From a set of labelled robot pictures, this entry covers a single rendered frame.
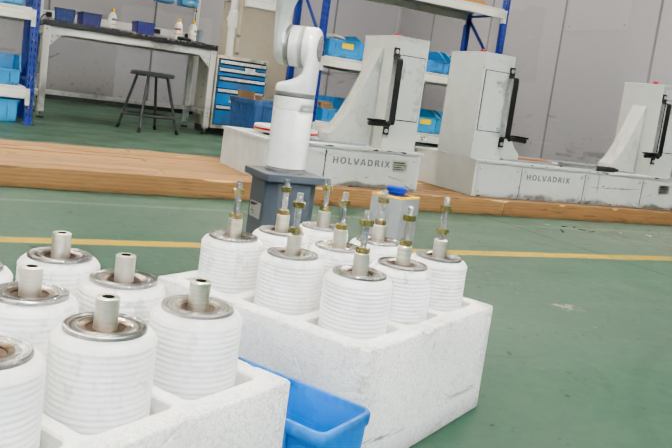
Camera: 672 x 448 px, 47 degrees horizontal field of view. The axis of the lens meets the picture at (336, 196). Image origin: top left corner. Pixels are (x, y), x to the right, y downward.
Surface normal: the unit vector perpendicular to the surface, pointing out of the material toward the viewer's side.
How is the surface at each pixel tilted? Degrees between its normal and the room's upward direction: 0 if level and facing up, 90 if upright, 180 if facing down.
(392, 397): 90
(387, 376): 90
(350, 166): 90
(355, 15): 90
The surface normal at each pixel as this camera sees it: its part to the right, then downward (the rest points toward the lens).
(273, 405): 0.81, 0.18
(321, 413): -0.55, 0.00
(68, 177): 0.45, 0.18
